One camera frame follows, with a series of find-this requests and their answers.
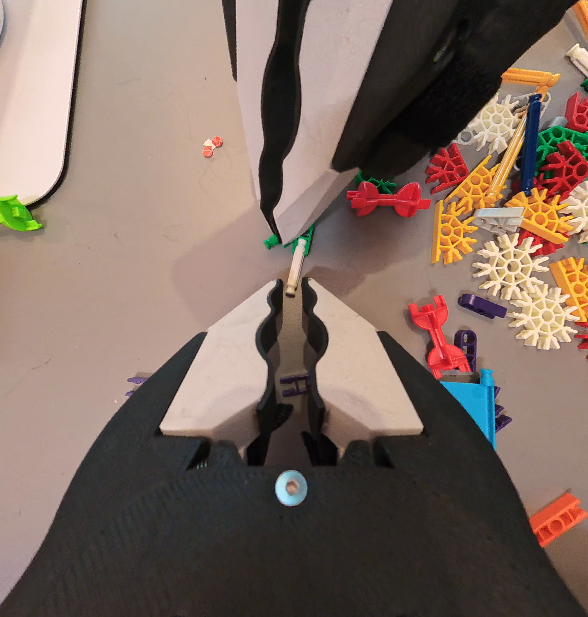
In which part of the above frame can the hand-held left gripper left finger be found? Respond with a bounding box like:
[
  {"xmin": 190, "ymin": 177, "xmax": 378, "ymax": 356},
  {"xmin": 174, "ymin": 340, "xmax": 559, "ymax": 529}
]
[{"xmin": 159, "ymin": 279, "xmax": 283, "ymax": 466}]

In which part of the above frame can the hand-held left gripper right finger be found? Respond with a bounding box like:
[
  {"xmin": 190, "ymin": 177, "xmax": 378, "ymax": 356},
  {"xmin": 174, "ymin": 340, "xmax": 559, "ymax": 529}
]
[{"xmin": 301, "ymin": 277, "xmax": 425, "ymax": 466}]

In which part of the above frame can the lime green toy spool piece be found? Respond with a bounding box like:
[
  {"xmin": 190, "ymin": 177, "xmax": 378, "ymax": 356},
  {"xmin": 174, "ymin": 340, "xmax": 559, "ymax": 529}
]
[{"xmin": 0, "ymin": 195, "xmax": 42, "ymax": 232}]

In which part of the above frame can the pile of colourful toy connectors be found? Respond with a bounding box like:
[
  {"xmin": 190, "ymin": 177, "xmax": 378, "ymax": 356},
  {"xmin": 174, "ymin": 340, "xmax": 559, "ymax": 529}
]
[{"xmin": 424, "ymin": 92, "xmax": 588, "ymax": 364}]

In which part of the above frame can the orange toy brick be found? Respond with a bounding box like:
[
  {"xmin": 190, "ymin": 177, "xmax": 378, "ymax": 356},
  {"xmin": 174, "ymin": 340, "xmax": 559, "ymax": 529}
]
[{"xmin": 530, "ymin": 493, "xmax": 588, "ymax": 548}]

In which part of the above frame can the white stand base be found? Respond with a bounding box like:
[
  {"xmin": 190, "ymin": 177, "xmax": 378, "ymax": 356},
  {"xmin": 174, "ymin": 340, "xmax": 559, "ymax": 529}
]
[{"xmin": 0, "ymin": 0, "xmax": 85, "ymax": 209}]

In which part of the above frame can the red toy spool piece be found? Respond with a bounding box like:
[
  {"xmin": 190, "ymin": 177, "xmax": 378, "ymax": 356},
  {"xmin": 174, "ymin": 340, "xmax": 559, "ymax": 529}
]
[
  {"xmin": 347, "ymin": 182, "xmax": 432, "ymax": 218},
  {"xmin": 408, "ymin": 295, "xmax": 472, "ymax": 379}
]

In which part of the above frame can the cyan toy panel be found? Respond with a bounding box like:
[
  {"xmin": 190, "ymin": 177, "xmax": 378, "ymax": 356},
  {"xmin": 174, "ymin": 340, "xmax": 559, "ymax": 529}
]
[{"xmin": 440, "ymin": 369, "xmax": 497, "ymax": 451}]

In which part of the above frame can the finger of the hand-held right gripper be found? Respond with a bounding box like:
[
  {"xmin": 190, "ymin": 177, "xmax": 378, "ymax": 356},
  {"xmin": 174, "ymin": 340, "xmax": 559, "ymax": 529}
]
[
  {"xmin": 259, "ymin": 0, "xmax": 392, "ymax": 245},
  {"xmin": 235, "ymin": 0, "xmax": 283, "ymax": 209}
]

